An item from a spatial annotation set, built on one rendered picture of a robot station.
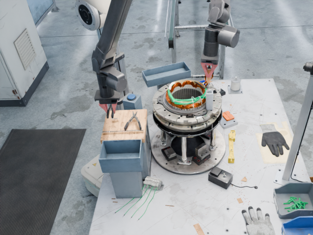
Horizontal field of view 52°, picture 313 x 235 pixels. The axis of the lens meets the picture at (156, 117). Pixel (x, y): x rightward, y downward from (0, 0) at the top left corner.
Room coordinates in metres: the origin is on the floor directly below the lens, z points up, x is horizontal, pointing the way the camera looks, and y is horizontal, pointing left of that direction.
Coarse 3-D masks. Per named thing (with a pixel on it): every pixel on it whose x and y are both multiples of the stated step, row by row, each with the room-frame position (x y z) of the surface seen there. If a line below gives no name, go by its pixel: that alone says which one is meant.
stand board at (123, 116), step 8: (120, 112) 1.16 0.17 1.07; (128, 112) 1.15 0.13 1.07; (144, 112) 1.14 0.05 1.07; (120, 120) 1.10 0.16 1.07; (128, 120) 1.10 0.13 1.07; (144, 120) 1.08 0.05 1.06; (104, 128) 1.06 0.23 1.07; (112, 128) 1.05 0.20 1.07; (120, 128) 1.05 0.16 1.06; (128, 128) 1.04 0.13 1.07; (136, 128) 1.04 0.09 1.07; (144, 128) 1.03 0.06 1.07; (104, 136) 1.01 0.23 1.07; (112, 136) 1.00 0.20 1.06; (120, 136) 1.00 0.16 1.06; (128, 136) 0.99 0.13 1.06; (136, 136) 0.99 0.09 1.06; (144, 136) 0.98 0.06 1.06
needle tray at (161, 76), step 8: (176, 64) 1.54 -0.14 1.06; (184, 64) 1.54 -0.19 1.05; (144, 72) 1.50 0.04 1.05; (152, 72) 1.51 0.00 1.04; (160, 72) 1.52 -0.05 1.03; (168, 72) 1.52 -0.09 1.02; (176, 72) 1.51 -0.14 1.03; (184, 72) 1.45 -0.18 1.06; (144, 80) 1.46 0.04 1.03; (152, 80) 1.41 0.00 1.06; (160, 80) 1.42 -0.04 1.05; (168, 80) 1.42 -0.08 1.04; (176, 80) 1.43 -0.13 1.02
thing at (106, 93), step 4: (100, 88) 1.04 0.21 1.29; (104, 88) 1.03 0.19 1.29; (108, 88) 1.03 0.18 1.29; (96, 92) 1.07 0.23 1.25; (100, 92) 1.05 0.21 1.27; (104, 92) 1.03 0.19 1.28; (108, 92) 1.03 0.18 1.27; (112, 92) 1.04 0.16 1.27; (116, 92) 1.06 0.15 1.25; (120, 92) 1.06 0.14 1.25; (96, 96) 1.05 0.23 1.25; (100, 96) 1.05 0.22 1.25; (104, 96) 1.03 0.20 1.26; (108, 96) 1.03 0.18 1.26; (112, 96) 1.04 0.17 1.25; (116, 96) 1.04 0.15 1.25; (96, 100) 1.03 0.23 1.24
